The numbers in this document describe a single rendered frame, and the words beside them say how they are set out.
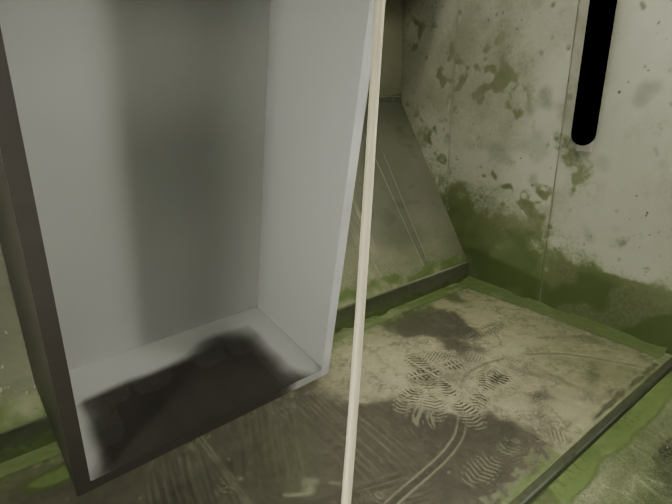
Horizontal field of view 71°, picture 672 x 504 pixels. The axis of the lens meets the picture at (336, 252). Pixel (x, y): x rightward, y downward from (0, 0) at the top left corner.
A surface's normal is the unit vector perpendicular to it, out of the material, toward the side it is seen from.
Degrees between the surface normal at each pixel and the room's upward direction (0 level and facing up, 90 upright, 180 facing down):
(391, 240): 57
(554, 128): 90
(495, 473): 0
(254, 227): 102
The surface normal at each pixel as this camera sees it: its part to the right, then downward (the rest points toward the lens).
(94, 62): 0.64, 0.43
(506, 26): -0.79, 0.22
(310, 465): -0.02, -0.94
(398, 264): 0.50, -0.30
